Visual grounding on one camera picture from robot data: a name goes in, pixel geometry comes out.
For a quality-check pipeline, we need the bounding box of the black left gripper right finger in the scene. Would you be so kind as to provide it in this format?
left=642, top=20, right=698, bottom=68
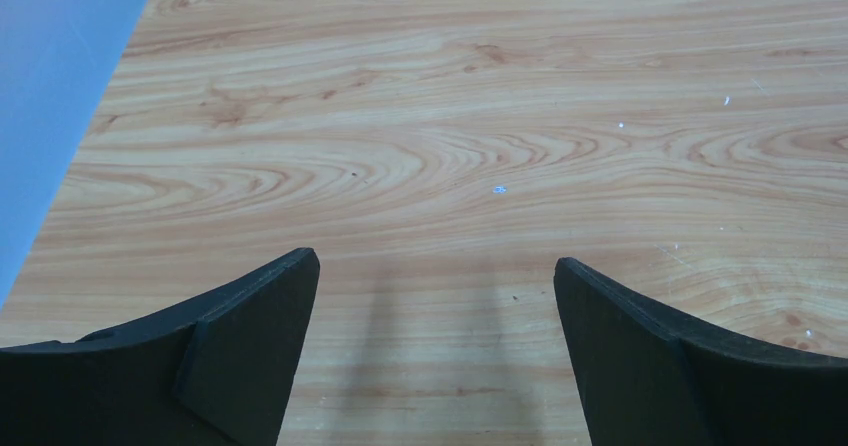
left=553, top=258, right=847, bottom=445

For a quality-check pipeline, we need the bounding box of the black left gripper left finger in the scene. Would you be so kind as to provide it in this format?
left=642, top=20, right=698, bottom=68
left=1, top=248, right=320, bottom=445

